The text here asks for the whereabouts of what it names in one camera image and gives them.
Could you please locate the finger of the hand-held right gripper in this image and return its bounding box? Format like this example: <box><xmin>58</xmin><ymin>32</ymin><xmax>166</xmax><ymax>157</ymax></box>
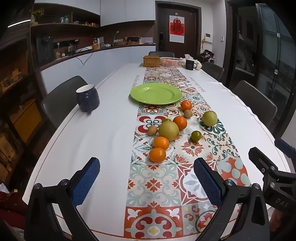
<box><xmin>248</xmin><ymin>147</ymin><xmax>292</xmax><ymax>186</ymax></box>
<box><xmin>274</xmin><ymin>138</ymin><xmax>296</xmax><ymax>160</ymax></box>

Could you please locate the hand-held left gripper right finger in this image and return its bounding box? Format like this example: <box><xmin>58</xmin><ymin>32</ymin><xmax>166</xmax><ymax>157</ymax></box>
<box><xmin>193</xmin><ymin>158</ymin><xmax>270</xmax><ymax>241</ymax></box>

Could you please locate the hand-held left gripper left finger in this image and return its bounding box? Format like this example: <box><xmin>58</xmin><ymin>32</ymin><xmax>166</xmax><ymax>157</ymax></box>
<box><xmin>24</xmin><ymin>157</ymin><xmax>101</xmax><ymax>241</ymax></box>

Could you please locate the pale green apple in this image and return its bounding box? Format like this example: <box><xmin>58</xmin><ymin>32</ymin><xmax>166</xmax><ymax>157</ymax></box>
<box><xmin>203</xmin><ymin>111</ymin><xmax>218</xmax><ymax>127</ymax></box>

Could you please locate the large yellow pear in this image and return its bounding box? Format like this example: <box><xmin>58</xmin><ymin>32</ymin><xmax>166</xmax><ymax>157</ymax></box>
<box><xmin>158</xmin><ymin>121</ymin><xmax>179</xmax><ymax>141</ymax></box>

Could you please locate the green plate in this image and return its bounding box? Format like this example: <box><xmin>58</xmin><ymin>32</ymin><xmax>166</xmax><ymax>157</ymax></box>
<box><xmin>130</xmin><ymin>83</ymin><xmax>183</xmax><ymax>105</ymax></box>

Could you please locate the person's right hand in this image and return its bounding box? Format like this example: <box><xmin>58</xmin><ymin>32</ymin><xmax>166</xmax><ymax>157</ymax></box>
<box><xmin>269</xmin><ymin>209</ymin><xmax>284</xmax><ymax>232</ymax></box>

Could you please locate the patterned table runner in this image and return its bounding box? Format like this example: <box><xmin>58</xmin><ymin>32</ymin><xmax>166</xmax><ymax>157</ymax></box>
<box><xmin>124</xmin><ymin>66</ymin><xmax>252</xmax><ymax>238</ymax></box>

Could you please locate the grey chair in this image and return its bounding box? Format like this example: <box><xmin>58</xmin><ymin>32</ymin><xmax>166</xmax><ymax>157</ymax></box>
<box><xmin>148</xmin><ymin>51</ymin><xmax>175</xmax><ymax>58</ymax></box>
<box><xmin>201</xmin><ymin>62</ymin><xmax>224</xmax><ymax>81</ymax></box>
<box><xmin>42</xmin><ymin>76</ymin><xmax>93</xmax><ymax>130</ymax></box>
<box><xmin>232</xmin><ymin>80</ymin><xmax>277</xmax><ymax>130</ymax></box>

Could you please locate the dark red cloth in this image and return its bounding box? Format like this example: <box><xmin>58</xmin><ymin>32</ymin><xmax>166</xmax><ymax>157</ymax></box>
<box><xmin>0</xmin><ymin>190</ymin><xmax>28</xmax><ymax>232</ymax></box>

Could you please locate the navy blue mug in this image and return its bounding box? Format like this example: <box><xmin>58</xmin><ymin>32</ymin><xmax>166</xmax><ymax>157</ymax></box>
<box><xmin>76</xmin><ymin>84</ymin><xmax>100</xmax><ymax>114</ymax></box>

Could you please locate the glass sliding door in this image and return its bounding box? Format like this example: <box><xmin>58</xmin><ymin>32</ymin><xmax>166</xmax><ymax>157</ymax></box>
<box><xmin>231</xmin><ymin>2</ymin><xmax>296</xmax><ymax>130</ymax></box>

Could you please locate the white crumpled cloth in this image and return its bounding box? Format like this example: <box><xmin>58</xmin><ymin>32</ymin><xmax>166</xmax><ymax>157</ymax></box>
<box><xmin>184</xmin><ymin>54</ymin><xmax>203</xmax><ymax>69</ymax></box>

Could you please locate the dark bag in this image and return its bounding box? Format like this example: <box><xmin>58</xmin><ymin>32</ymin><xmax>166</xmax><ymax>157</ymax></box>
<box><xmin>199</xmin><ymin>49</ymin><xmax>216</xmax><ymax>62</ymax></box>

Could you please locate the pink plastic basket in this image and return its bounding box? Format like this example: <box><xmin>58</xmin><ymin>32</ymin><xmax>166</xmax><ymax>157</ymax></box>
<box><xmin>160</xmin><ymin>57</ymin><xmax>183</xmax><ymax>67</ymax></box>

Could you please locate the wicker box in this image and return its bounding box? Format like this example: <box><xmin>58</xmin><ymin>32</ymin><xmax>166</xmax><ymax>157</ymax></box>
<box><xmin>143</xmin><ymin>56</ymin><xmax>160</xmax><ymax>67</ymax></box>

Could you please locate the dark wooden door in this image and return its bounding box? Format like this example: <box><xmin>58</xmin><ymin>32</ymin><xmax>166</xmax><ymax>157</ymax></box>
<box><xmin>155</xmin><ymin>1</ymin><xmax>200</xmax><ymax>61</ymax></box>

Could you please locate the red and white door poster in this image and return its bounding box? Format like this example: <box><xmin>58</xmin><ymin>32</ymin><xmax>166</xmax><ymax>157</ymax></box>
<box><xmin>169</xmin><ymin>14</ymin><xmax>185</xmax><ymax>43</ymax></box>

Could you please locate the dangling black cable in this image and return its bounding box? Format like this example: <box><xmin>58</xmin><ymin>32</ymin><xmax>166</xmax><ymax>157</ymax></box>
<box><xmin>75</xmin><ymin>52</ymin><xmax>94</xmax><ymax>65</ymax></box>

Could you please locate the wooden wall shelf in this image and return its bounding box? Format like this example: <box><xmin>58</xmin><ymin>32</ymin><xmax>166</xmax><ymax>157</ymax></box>
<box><xmin>31</xmin><ymin>3</ymin><xmax>101</xmax><ymax>30</ymax></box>

